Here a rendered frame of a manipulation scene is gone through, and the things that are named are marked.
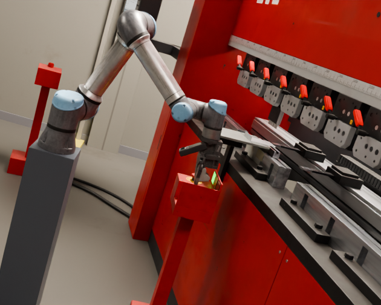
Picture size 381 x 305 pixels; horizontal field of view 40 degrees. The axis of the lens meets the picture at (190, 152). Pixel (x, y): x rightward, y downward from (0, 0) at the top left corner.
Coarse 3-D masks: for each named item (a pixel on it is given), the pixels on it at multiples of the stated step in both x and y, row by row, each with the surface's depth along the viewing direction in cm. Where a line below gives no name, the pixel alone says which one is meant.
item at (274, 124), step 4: (272, 108) 236; (276, 108) 232; (280, 108) 229; (272, 112) 235; (276, 112) 231; (280, 112) 228; (272, 116) 234; (276, 116) 230; (280, 116) 229; (272, 120) 233; (276, 120) 229; (280, 120) 229; (272, 124) 235; (276, 124) 229; (276, 128) 230
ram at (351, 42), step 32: (256, 0) 277; (288, 0) 238; (320, 0) 210; (352, 0) 187; (256, 32) 267; (288, 32) 231; (320, 32) 204; (352, 32) 182; (288, 64) 224; (320, 64) 198; (352, 64) 178; (352, 96) 173
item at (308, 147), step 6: (276, 144) 238; (300, 144) 245; (306, 144) 244; (294, 150) 240; (300, 150) 242; (306, 150) 237; (312, 150) 239; (318, 150) 240; (306, 156) 238; (312, 156) 238; (318, 156) 239; (324, 156) 240
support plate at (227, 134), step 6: (222, 132) 228; (228, 132) 232; (234, 132) 237; (228, 138) 222; (234, 138) 224; (240, 138) 228; (246, 138) 232; (258, 138) 241; (252, 144) 225; (258, 144) 227
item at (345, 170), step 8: (304, 168) 207; (312, 168) 211; (328, 168) 216; (336, 168) 213; (344, 168) 216; (328, 176) 215; (336, 176) 210; (344, 176) 207; (352, 176) 209; (344, 184) 208; (352, 184) 209; (360, 184) 210
